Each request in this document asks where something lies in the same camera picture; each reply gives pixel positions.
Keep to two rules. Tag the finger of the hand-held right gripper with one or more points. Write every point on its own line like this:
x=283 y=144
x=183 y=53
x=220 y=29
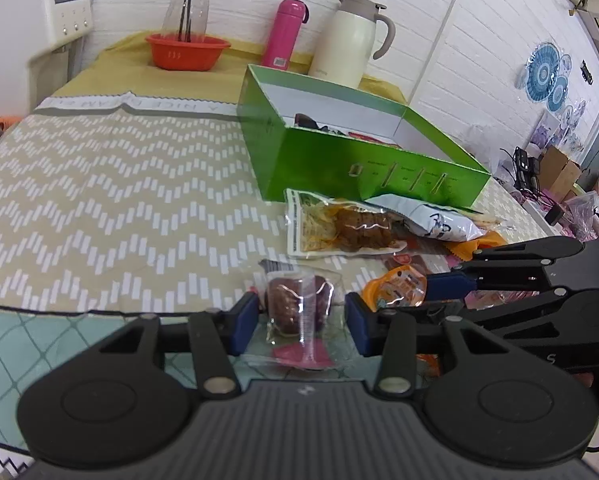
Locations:
x=449 y=286
x=519 y=310

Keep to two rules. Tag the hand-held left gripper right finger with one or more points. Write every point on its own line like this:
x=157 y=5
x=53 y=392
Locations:
x=358 y=324

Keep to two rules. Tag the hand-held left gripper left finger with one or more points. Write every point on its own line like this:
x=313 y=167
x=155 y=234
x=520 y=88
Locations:
x=244 y=322

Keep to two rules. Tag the orange snack packet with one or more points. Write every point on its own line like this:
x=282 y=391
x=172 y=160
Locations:
x=467 y=249

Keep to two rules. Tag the clear packet with dark snack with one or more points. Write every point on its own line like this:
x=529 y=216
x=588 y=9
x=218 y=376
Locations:
x=289 y=305

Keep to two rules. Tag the orange jelly packet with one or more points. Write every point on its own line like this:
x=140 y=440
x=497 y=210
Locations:
x=394 y=287

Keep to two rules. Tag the white printed snack packet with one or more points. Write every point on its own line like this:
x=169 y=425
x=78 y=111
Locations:
x=439 y=225

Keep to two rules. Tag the clear noodle snack packet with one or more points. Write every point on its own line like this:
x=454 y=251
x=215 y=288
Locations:
x=319 y=230

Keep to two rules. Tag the green cardboard box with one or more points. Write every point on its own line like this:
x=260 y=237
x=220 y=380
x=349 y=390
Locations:
x=319 y=165

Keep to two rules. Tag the pink snack packet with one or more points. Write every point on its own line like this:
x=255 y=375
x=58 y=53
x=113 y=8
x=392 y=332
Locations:
x=499 y=300

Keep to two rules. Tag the red snack packet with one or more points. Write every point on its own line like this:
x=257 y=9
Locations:
x=404 y=260

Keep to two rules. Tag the clear pinkish plastic bag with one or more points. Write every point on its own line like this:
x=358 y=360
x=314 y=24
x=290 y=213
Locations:
x=582 y=215

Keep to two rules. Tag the brown cardboard box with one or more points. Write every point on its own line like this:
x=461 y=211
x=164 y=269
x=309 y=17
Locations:
x=559 y=172

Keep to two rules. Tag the red sausage packet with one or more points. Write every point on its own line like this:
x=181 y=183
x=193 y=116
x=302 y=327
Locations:
x=374 y=139

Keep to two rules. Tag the beige zigzag tablecloth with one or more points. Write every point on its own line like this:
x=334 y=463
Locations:
x=104 y=200

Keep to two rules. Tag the pastel picture cards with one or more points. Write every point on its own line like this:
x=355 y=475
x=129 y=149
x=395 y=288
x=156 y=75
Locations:
x=559 y=127

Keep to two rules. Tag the teal checked table cover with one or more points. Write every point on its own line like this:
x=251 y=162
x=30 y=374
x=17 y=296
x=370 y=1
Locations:
x=29 y=340

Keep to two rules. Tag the cream thermos jug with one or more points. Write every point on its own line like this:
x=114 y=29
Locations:
x=339 y=45

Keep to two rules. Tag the red plastic basin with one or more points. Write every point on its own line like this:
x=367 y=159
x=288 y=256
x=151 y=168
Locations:
x=179 y=56

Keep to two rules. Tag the pink thermos bottle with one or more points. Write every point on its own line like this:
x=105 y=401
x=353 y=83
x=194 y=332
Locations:
x=284 y=35

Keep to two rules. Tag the clear glass carafe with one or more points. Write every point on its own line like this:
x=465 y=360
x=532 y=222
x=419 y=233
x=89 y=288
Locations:
x=202 y=10

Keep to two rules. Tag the black chopstick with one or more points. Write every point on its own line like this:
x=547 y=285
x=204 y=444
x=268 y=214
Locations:
x=191 y=10
x=185 y=5

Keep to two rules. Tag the white water dispenser with screen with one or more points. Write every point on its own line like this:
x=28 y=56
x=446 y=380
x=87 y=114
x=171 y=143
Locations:
x=69 y=15

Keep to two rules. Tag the blue round wall decoration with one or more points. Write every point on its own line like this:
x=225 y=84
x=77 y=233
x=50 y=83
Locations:
x=544 y=75

